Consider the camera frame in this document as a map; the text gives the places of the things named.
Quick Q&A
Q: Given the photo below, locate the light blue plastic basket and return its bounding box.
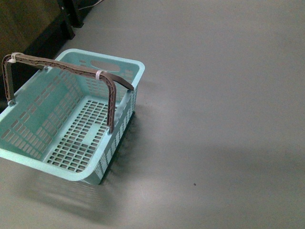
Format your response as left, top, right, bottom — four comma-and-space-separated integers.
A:
0, 49, 145, 185

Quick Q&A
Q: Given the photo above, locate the brown basket handle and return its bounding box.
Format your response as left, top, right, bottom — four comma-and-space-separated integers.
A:
2, 53, 134, 134

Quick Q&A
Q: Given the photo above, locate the white zip tie right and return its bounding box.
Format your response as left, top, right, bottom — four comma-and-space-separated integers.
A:
95, 70, 102, 81

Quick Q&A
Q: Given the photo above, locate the white zip tie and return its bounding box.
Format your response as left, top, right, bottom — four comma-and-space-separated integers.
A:
95, 70, 102, 81
8, 52, 21, 63

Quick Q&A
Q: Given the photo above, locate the dark wooden furniture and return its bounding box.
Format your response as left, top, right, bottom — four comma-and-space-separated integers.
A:
0, 0, 84, 96

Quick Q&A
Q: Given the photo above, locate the white zip tie left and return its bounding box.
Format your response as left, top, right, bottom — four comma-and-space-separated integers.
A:
8, 52, 21, 63

